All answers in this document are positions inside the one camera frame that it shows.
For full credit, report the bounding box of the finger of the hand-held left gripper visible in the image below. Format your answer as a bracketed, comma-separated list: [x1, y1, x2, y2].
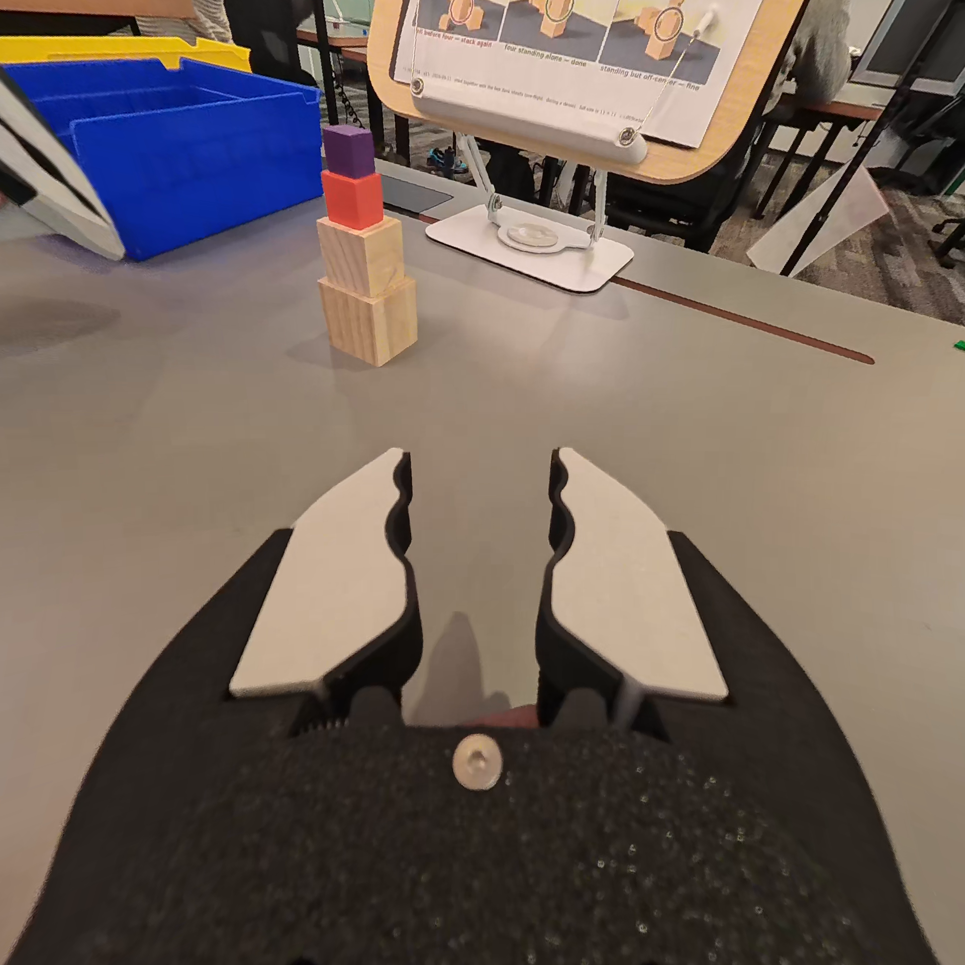
[1, 76, 110, 227]
[1, 189, 126, 262]

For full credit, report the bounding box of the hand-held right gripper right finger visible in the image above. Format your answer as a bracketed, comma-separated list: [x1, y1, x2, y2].
[536, 448, 731, 707]

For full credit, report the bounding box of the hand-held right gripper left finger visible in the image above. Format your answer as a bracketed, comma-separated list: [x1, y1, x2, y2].
[228, 448, 423, 707]

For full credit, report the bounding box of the blue plastic bin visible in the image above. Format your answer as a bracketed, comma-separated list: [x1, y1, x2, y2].
[1, 58, 324, 262]

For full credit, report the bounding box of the red wooden cube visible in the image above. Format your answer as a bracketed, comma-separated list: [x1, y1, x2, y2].
[322, 169, 385, 232]

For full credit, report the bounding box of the medium wooden cube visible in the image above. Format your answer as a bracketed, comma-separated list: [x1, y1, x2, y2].
[316, 215, 405, 298]

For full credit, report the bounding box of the purple wooden cube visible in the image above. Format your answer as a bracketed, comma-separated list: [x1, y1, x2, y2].
[325, 124, 376, 179]

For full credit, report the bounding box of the large wooden cube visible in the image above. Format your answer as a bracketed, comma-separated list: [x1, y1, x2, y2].
[317, 275, 419, 367]

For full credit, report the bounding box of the yellow plastic bin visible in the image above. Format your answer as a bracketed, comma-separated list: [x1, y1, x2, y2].
[1, 34, 254, 75]

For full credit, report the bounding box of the black office chair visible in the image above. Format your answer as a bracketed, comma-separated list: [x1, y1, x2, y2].
[596, 144, 762, 254]

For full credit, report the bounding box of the white slanted panel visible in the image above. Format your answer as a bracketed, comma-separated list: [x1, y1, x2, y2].
[747, 163, 892, 275]

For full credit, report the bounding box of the white instruction sheet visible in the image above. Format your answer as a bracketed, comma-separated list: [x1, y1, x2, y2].
[393, 1, 764, 150]

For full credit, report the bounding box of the wooden display board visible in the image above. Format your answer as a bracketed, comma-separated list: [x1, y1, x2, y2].
[367, 1, 808, 186]

